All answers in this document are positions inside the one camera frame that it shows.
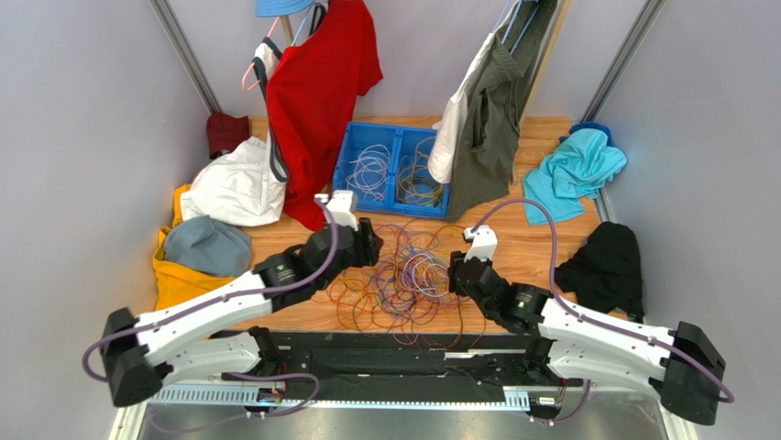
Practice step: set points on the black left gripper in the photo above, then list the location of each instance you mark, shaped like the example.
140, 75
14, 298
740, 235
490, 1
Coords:
368, 246

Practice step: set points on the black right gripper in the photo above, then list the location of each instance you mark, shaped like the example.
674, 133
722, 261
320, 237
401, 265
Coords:
462, 276

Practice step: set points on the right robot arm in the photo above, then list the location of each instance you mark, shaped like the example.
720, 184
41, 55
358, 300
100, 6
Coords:
680, 367

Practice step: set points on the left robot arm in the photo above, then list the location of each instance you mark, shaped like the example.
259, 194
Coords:
142, 354

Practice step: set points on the blue divided plastic bin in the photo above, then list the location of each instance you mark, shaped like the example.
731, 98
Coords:
386, 167

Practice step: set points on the olive green hanging garment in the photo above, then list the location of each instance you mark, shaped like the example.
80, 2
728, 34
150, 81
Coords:
488, 142

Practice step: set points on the white cloth with black trim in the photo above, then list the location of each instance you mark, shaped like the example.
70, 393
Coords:
245, 187

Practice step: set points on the grey-blue cloth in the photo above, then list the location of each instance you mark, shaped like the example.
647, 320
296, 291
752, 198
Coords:
209, 246

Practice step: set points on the turquoise cloth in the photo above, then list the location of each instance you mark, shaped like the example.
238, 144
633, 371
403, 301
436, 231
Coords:
578, 168

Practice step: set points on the red t-shirt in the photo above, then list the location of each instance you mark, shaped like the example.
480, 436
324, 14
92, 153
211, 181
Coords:
311, 97

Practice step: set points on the dark red cloth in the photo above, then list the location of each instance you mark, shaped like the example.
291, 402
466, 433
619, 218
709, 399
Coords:
225, 133

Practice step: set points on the dark blue cloth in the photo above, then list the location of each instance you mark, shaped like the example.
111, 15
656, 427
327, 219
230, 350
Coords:
590, 125

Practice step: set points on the yellow cloth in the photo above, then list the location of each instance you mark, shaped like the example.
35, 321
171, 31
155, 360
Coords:
176, 283

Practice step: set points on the pink hanger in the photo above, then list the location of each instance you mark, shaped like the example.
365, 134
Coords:
266, 59

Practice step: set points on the blue hat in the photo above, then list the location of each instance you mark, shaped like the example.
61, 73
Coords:
278, 8

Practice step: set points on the wooden pole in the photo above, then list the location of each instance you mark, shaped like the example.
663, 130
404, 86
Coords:
543, 59

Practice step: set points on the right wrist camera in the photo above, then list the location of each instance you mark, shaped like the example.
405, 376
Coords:
482, 242

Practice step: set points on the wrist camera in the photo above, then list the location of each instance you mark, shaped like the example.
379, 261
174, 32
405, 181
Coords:
482, 242
339, 208

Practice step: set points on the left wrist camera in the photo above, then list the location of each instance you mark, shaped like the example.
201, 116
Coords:
339, 208

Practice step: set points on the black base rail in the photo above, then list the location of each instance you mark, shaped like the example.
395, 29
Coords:
374, 368

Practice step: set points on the metal corner rail right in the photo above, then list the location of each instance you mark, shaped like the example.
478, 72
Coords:
623, 57

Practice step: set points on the metal corner rail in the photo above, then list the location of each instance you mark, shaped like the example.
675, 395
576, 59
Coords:
623, 57
182, 46

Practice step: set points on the metal corner rail left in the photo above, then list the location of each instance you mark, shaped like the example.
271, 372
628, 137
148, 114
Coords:
182, 46

